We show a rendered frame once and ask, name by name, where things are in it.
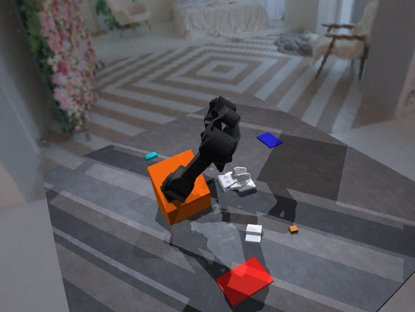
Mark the blue flat plate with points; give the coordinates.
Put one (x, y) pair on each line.
(269, 140)

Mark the small cyan block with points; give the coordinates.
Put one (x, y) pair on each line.
(151, 156)

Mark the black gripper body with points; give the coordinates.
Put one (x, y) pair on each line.
(229, 159)

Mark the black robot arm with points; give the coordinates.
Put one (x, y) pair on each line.
(216, 146)

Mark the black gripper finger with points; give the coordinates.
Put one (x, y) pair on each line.
(220, 167)

